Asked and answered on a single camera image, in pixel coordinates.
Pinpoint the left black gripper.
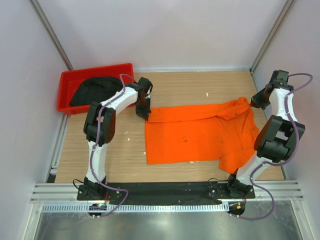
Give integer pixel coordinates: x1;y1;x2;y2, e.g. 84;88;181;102
135;96;152;121

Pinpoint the orange t shirt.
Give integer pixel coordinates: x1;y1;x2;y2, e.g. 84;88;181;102
144;97;259;174

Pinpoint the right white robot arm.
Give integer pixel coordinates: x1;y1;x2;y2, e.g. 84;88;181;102
225;70;306;198

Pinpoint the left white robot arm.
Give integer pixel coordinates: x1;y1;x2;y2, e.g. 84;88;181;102
77;74;153;201

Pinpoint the black t shirt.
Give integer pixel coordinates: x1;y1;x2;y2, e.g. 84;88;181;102
69;76;123;107

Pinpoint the red plastic bin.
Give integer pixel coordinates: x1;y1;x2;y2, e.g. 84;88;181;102
56;63;134;115

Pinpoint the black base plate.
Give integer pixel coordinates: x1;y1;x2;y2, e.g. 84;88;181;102
76;180;256;202

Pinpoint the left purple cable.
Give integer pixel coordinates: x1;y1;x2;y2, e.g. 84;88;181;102
88;73;130;218

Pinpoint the right corner aluminium post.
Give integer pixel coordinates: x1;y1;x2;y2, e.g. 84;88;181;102
249;0;297;75

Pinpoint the corner aluminium post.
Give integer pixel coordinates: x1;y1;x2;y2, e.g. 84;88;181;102
29;0;74;71
249;0;297;75

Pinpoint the slotted cable duct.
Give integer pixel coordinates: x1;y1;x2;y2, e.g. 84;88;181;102
41;202;230;214

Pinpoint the aluminium frame rail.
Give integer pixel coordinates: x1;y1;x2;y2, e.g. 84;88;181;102
30;180;304;203

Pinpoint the left corner aluminium post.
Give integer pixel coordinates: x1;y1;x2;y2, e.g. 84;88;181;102
29;0;74;71

